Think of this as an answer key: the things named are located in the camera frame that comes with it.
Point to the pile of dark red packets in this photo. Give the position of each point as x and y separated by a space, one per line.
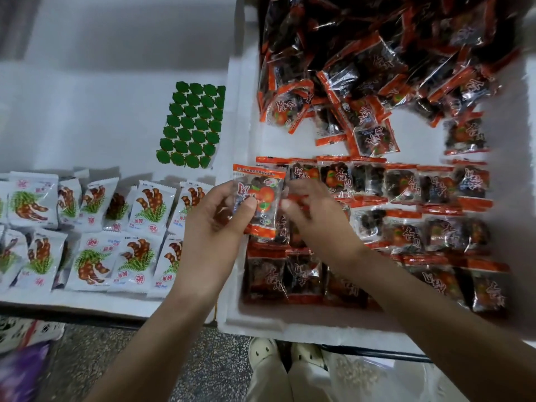
377 54

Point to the person's beige trousers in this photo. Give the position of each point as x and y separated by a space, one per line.
276 385

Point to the dark red snack packet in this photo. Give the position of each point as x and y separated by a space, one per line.
258 196

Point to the white red printed carton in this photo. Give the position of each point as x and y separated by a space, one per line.
29 332

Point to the pile of white printed packets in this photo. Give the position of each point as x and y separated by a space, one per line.
100 243

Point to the purple packet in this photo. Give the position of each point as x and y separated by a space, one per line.
21 372

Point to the person's right forearm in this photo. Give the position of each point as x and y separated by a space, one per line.
444 330

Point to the person's left hand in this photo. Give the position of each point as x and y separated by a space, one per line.
209 247

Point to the green leaf-pattern sheet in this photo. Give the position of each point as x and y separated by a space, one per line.
191 123

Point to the person's right white shoe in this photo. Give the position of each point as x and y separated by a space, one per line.
308 354

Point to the clear round plastic tub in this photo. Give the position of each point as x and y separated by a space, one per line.
377 381

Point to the person's white shoe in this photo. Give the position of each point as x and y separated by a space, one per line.
308 354
262 351

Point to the person's left forearm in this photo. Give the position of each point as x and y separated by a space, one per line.
142 351

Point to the person's right hand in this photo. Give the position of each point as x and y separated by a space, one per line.
322 226

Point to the white foam box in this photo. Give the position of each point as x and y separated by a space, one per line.
100 88
494 188

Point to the person's left white shoe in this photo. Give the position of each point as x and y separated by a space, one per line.
262 351

